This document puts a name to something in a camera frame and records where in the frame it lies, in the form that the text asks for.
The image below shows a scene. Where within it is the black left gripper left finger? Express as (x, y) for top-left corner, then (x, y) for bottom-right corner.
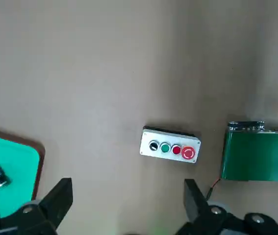
(0, 177), (74, 235)

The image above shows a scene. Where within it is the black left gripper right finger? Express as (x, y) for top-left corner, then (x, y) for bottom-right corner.
(175, 178), (278, 235)

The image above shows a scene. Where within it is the grey push-button control box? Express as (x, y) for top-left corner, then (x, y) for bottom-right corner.
(139, 126), (202, 164)

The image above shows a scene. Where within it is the green belt conveyor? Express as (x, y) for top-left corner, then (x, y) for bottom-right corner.
(221, 120), (278, 182)

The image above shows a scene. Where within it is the green plastic tray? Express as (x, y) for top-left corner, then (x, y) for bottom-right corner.
(0, 132), (46, 218)

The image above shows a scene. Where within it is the red and black conveyor wire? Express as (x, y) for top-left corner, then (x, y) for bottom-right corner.
(205, 178), (222, 199)

